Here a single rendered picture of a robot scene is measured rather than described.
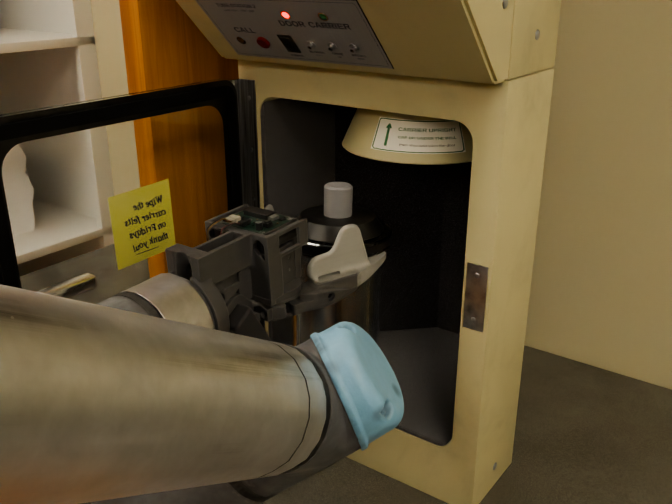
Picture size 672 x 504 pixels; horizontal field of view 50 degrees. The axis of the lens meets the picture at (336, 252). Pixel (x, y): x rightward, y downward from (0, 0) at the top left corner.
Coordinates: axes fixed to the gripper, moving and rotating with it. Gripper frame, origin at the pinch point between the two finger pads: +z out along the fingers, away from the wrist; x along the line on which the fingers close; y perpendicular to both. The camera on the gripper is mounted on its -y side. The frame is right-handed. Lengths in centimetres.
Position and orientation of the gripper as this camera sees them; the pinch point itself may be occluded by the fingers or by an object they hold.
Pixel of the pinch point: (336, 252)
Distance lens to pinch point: 72.1
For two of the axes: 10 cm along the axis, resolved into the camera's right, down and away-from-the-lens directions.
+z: 5.9, -3.4, 7.3
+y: -0.3, -9.2, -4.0
